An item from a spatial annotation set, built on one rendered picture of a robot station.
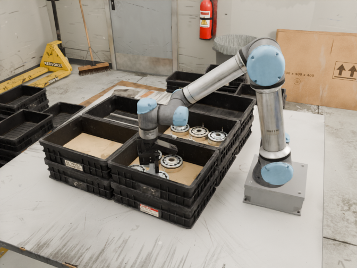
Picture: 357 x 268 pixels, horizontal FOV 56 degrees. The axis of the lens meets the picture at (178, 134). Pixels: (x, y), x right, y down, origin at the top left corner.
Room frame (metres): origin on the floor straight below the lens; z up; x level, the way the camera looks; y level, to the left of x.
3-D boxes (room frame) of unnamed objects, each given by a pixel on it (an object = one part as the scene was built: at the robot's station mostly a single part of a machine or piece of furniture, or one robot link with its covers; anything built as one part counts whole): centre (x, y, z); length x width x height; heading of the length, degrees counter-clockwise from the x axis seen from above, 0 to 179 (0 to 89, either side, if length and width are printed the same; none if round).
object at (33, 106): (2.65, 1.38, 0.37); 0.40 x 0.30 x 0.45; 159
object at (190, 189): (1.19, 0.06, 0.92); 0.40 x 0.30 x 0.02; 63
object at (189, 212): (1.19, 0.06, 0.76); 0.40 x 0.30 x 0.12; 63
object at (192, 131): (1.52, -0.11, 0.86); 0.10 x 0.10 x 0.01
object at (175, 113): (1.15, 0.02, 1.15); 0.11 x 0.11 x 0.08; 79
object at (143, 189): (1.19, 0.06, 0.87); 0.40 x 0.30 x 0.11; 63
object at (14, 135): (2.13, 1.16, 0.37); 0.40 x 0.30 x 0.45; 158
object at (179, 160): (1.25, 0.03, 0.86); 0.10 x 0.10 x 0.01
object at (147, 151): (1.15, 0.13, 0.99); 0.09 x 0.08 x 0.12; 101
